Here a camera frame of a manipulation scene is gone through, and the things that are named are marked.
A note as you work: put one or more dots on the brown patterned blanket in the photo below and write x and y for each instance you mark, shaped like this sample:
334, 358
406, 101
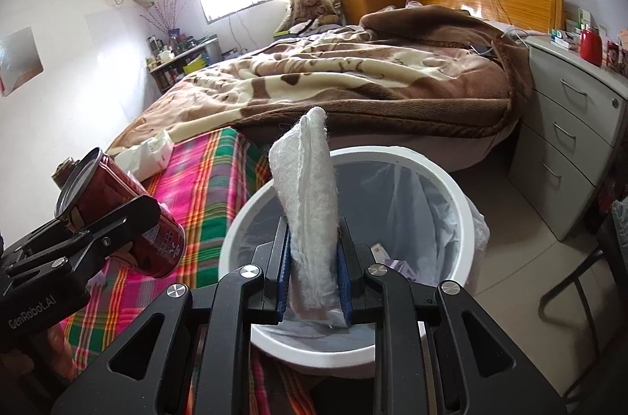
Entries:
343, 76

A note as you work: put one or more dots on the red patterned can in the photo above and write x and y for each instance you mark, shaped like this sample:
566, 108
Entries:
614, 54

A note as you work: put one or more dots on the pink box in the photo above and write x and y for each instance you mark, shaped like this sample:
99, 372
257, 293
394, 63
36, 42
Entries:
624, 47

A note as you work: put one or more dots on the pink green plaid cloth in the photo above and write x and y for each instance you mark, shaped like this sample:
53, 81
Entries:
206, 199

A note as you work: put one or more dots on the cluster of bottles and jars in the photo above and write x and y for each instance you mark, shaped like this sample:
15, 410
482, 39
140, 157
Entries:
162, 52

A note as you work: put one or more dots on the brown teddy bear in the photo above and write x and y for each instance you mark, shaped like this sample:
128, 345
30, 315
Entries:
311, 2

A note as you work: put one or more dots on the dark phone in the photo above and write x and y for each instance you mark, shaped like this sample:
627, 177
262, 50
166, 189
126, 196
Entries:
483, 49

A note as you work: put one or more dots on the white trash bin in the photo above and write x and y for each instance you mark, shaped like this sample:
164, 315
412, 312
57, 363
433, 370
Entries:
240, 211

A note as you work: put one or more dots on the grey nightstand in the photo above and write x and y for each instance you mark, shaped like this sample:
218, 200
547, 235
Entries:
554, 125

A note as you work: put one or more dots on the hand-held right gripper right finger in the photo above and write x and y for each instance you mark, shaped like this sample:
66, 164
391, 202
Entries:
343, 270

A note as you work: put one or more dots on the translucent bin liner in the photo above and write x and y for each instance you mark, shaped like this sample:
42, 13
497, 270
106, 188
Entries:
427, 209

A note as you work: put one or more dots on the purple carton box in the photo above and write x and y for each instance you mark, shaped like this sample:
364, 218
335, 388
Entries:
400, 268

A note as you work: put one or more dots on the cluttered shelf desk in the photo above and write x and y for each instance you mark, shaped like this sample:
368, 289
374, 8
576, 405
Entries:
191, 61

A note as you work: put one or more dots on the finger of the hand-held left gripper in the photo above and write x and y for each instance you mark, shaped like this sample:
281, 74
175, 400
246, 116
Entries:
117, 221
34, 241

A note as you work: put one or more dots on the flat white blue box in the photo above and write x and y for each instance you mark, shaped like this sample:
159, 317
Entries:
564, 38

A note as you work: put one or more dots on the dried flower branches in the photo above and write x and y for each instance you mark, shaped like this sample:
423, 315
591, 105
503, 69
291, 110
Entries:
169, 15

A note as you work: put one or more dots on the red jar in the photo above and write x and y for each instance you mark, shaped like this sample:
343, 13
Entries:
590, 49

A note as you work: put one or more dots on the black chair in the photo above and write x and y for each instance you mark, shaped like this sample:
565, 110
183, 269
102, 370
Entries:
613, 228

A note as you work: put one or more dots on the green flat box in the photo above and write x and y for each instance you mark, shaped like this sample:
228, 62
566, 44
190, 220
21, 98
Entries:
283, 33

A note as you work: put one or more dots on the white tissue pack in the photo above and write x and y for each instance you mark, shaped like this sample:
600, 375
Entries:
147, 155

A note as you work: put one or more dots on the shiny wall panel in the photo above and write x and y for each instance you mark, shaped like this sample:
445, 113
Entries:
19, 61

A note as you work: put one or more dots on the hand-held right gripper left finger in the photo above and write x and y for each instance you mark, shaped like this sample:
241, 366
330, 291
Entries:
283, 268

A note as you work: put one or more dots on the green white boxes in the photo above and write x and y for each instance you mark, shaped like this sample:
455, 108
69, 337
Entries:
584, 20

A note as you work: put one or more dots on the red drink can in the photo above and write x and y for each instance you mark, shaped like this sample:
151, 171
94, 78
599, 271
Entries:
117, 182

